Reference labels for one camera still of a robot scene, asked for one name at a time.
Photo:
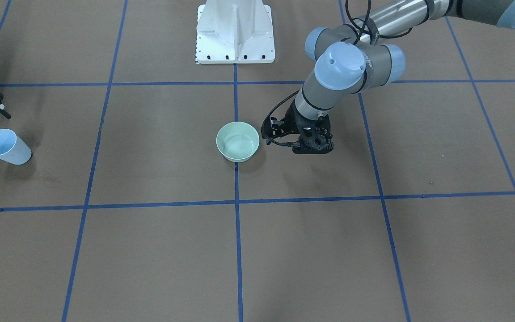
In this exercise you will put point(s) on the light green ceramic bowl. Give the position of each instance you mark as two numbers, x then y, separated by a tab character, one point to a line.
237	141

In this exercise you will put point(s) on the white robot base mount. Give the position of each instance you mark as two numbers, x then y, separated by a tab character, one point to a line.
234	32

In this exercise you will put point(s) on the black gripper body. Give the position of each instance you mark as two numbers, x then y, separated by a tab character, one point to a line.
289	122

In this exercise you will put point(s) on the light blue plastic cup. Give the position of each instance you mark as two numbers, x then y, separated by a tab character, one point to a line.
13	149

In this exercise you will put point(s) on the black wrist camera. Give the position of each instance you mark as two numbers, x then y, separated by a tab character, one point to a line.
272	128

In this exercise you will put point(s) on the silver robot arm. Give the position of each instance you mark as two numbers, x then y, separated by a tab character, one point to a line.
351	59

